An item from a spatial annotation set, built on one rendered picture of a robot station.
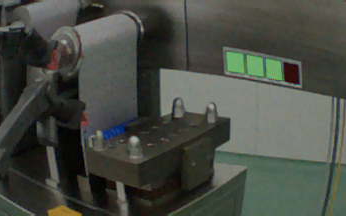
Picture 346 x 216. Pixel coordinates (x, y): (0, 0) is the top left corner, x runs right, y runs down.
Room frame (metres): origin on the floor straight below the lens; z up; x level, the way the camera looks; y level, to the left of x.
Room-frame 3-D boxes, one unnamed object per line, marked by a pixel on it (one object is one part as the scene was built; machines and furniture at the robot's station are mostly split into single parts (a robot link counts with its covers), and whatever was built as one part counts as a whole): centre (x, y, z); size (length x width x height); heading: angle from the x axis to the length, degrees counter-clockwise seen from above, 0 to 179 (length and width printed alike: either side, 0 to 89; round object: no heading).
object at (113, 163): (1.60, 0.03, 1.00); 0.40 x 0.16 x 0.06; 147
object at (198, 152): (1.56, -0.05, 0.96); 0.10 x 0.03 x 0.11; 147
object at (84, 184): (1.64, 0.15, 0.92); 0.28 x 0.04 x 0.04; 147
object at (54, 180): (1.55, 0.32, 1.05); 0.06 x 0.05 x 0.31; 147
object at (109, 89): (1.64, 0.15, 1.11); 0.23 x 0.01 x 0.18; 147
